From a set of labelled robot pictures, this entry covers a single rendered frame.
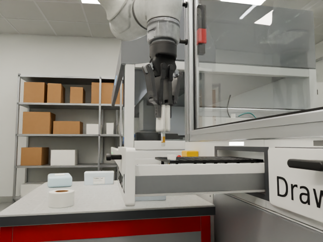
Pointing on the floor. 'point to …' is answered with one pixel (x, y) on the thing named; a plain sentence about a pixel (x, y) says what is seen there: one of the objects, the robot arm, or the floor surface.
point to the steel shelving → (61, 108)
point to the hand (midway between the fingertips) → (163, 118)
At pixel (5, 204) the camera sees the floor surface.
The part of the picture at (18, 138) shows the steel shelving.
